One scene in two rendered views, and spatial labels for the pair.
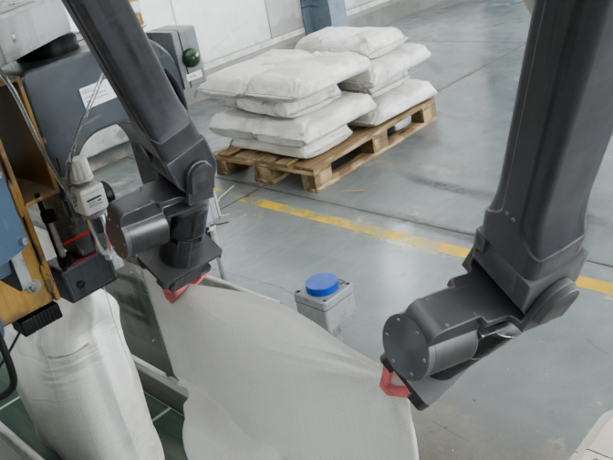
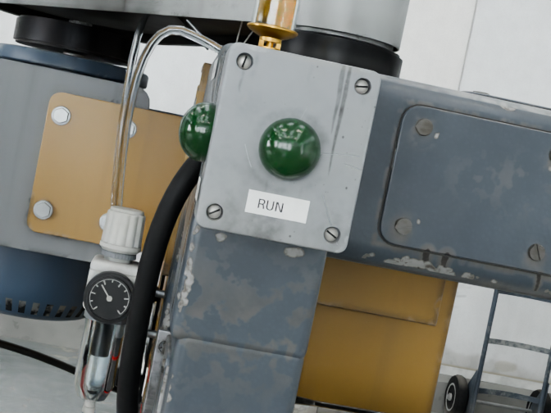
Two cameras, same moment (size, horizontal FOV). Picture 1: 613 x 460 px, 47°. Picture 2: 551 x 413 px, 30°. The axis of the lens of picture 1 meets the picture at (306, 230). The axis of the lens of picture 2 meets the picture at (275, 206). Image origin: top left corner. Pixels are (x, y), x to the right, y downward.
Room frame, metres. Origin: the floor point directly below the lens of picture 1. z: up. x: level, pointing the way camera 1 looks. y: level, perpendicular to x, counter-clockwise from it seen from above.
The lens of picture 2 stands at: (1.45, -0.27, 1.28)
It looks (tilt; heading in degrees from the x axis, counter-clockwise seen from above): 3 degrees down; 125
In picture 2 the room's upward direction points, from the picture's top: 11 degrees clockwise
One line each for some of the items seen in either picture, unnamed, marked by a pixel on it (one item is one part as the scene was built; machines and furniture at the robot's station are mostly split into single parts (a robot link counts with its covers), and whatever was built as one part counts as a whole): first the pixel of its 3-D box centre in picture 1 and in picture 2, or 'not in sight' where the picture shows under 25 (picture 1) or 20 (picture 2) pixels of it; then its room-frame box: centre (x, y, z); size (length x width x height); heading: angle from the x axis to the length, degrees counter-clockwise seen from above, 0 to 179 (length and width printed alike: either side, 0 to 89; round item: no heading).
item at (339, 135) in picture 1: (288, 134); not in sight; (3.98, 0.00, 0.20); 0.66 x 0.44 x 0.12; 42
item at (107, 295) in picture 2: (103, 194); (109, 297); (0.94, 0.27, 1.16); 0.04 x 0.02 x 0.04; 42
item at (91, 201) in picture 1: (94, 208); (112, 313); (0.93, 0.28, 1.14); 0.05 x 0.04 x 0.16; 132
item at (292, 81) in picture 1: (309, 73); not in sight; (3.88, -0.18, 0.56); 0.66 x 0.42 x 0.15; 132
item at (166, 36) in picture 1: (175, 57); (284, 147); (1.15, 0.15, 1.29); 0.08 x 0.05 x 0.09; 42
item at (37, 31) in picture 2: not in sight; (76, 43); (0.68, 0.43, 1.35); 0.12 x 0.12 x 0.04
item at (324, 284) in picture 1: (322, 286); not in sight; (1.11, -0.01, 0.84); 0.06 x 0.06 x 0.02
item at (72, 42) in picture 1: (46, 47); (334, 62); (1.06, 0.32, 1.35); 0.09 x 0.09 x 0.03
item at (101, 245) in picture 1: (100, 233); (98, 358); (0.92, 0.29, 1.11); 0.03 x 0.03 x 0.06
